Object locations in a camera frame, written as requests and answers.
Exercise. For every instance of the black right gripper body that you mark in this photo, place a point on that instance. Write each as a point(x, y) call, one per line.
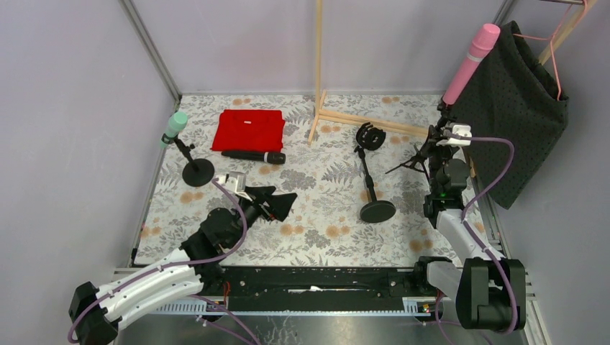
point(436, 149)

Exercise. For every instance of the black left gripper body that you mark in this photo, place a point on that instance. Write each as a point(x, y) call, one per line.
point(260, 203)

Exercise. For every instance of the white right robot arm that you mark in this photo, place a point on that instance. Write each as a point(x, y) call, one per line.
point(489, 290)

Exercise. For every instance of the floral table mat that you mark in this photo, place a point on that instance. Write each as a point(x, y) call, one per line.
point(323, 227)

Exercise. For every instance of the red folded cloth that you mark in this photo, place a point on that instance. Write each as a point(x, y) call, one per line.
point(250, 130)

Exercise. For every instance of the pink clothes hanger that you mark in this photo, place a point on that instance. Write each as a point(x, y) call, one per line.
point(573, 15)

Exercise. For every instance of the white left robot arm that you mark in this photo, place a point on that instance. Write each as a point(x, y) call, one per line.
point(99, 313)

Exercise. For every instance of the round-base mic stand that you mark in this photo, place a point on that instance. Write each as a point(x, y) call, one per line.
point(197, 172)
point(371, 138)

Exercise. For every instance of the dark dotted hanging garment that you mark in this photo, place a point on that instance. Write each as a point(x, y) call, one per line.
point(512, 96)

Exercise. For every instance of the pink microphone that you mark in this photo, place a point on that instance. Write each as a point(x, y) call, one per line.
point(480, 46)

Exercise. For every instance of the black tripod mic stand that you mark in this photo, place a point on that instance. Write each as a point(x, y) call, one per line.
point(417, 161)

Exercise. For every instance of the mint green microphone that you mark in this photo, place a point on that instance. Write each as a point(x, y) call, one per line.
point(176, 124)

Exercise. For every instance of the black microphone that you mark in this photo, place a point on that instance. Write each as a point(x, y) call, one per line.
point(274, 158)

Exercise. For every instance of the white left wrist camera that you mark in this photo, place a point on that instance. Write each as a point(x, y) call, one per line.
point(234, 182)

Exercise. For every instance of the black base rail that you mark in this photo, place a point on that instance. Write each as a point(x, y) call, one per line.
point(317, 289)

